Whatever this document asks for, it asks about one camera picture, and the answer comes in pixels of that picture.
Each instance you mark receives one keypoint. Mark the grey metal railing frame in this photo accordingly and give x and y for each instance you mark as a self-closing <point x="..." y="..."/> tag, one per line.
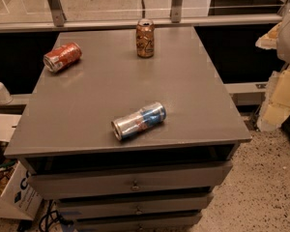
<point x="61" y="15"/>

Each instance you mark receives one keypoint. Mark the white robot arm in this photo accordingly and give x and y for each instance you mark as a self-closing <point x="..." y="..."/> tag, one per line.
<point x="283" y="41"/>

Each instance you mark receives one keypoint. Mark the red coke can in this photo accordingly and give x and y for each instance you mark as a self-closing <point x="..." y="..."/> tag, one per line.
<point x="62" y="57"/>

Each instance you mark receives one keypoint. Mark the grey drawer cabinet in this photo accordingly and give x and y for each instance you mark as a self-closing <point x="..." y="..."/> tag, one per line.
<point x="161" y="177"/>

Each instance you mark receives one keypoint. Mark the silver blue energy drink can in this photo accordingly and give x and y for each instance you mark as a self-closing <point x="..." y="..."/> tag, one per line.
<point x="144" y="118"/>

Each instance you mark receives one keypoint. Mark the orange brown upright can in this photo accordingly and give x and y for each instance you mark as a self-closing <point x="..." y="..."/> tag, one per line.
<point x="145" y="44"/>

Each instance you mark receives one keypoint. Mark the white cardboard box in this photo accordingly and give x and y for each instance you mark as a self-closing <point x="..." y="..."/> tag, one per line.
<point x="19" y="200"/>

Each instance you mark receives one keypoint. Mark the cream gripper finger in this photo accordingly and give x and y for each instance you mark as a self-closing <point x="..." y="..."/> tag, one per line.
<point x="268" y="41"/>
<point x="275" y="109"/>

